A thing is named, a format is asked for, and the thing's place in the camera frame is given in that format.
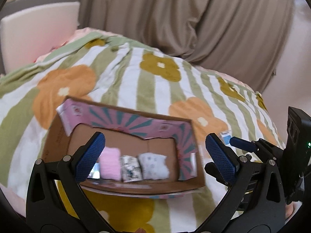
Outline cardboard box with pink lining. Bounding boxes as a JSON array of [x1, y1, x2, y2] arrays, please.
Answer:
[[42, 97, 205, 199]]

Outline blue white small box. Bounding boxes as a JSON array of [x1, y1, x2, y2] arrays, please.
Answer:
[[220, 130, 232, 146]]

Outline pink fluffy rolled cloth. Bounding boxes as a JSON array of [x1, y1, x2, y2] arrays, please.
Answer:
[[99, 147, 121, 181]]

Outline black white patterned roll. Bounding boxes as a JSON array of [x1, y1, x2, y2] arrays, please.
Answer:
[[120, 155, 143, 183]]

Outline white patterned rolled cloth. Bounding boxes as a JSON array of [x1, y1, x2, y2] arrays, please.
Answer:
[[138, 153, 170, 180]]

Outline beige curtain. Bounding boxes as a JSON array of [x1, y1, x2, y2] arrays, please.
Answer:
[[79, 0, 295, 92]]

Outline green striped floral blanket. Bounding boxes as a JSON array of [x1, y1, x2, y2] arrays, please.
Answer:
[[0, 31, 287, 233]]

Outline white bed headboard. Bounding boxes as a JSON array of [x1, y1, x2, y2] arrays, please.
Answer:
[[1, 0, 80, 74]]

